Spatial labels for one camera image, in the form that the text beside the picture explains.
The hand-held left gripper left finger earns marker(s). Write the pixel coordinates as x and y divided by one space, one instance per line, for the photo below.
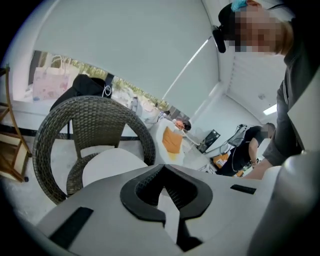
105 212

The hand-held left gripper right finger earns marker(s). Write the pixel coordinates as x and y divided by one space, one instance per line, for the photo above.
220 207

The dark wicker chair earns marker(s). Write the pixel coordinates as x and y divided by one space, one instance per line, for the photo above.
95 112

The person's right forearm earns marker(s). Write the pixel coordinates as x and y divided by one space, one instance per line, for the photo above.
255 170

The orange white carton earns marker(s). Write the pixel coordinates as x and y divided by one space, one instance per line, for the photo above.
221 160

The black flat panel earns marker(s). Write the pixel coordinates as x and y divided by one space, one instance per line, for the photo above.
210 140

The orange pillow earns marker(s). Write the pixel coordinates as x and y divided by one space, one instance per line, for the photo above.
172 140

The white armchair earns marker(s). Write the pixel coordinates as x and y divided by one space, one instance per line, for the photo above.
160 140

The wooden shelf rack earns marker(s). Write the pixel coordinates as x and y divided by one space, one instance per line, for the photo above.
15 155

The white tote bag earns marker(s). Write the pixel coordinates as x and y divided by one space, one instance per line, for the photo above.
150 113

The rectangular ceiling light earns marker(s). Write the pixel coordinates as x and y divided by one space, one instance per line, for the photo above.
270 109

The clear water bottle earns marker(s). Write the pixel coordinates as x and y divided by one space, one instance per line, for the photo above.
135 102

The black jacket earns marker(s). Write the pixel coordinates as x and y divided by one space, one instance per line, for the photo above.
82 86

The pale pink gift bag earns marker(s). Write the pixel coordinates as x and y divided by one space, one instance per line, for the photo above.
50 82

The grey roller blind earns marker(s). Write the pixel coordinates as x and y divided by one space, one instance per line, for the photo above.
125 45

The person's grey shirt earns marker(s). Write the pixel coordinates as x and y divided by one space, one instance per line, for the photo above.
300 50

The person's head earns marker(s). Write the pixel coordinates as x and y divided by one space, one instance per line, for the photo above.
260 30

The teal hair clip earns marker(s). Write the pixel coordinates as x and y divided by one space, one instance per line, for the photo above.
238 5

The black head-mounted camera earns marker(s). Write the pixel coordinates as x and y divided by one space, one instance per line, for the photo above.
221 42

